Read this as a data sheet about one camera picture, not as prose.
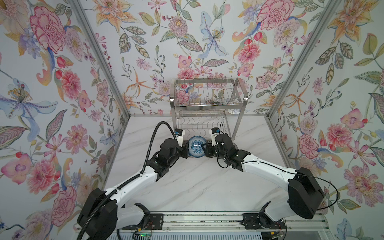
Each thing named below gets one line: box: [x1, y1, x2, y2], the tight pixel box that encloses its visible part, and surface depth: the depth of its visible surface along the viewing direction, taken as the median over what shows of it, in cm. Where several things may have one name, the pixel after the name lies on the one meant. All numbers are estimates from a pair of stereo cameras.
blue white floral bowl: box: [188, 135, 208, 158], surface depth 85 cm
